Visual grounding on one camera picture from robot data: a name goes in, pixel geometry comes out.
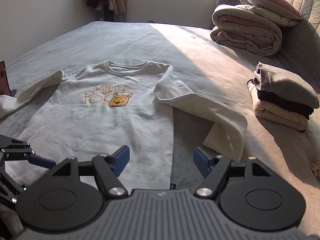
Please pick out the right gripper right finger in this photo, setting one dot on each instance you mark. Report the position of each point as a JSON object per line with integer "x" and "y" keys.
{"x": 215, "y": 172}

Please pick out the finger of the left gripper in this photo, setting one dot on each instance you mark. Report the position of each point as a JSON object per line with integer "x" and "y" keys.
{"x": 40, "y": 161}

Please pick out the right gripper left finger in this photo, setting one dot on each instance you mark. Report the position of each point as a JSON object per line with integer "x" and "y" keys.
{"x": 107, "y": 170}

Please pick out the white Winnie the Pooh sweatshirt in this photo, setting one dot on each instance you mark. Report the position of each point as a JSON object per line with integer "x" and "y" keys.
{"x": 103, "y": 107}

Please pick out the black phone stand base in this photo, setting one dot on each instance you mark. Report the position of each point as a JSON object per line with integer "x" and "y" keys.
{"x": 13, "y": 92}

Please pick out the black smartphone on stand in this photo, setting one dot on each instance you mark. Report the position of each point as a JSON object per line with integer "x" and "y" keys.
{"x": 4, "y": 85}

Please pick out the folded beige garment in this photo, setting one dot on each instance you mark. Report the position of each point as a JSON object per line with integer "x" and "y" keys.
{"x": 271, "y": 112}

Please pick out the folded grey sweater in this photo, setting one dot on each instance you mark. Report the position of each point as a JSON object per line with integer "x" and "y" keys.
{"x": 287, "y": 85}

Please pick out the folded black garment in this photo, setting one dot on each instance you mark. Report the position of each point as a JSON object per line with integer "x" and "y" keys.
{"x": 287, "y": 105}

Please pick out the grey bed sheet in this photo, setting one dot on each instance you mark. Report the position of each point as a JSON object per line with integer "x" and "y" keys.
{"x": 206, "y": 68}

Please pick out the folded beige pink comforter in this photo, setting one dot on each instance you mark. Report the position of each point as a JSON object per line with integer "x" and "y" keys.
{"x": 243, "y": 29}

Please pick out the grey quilted headboard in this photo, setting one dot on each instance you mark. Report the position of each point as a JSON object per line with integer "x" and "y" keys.
{"x": 299, "y": 52}

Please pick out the pink grey pillow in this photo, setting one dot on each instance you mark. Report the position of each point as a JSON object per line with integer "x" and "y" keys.
{"x": 279, "y": 12}

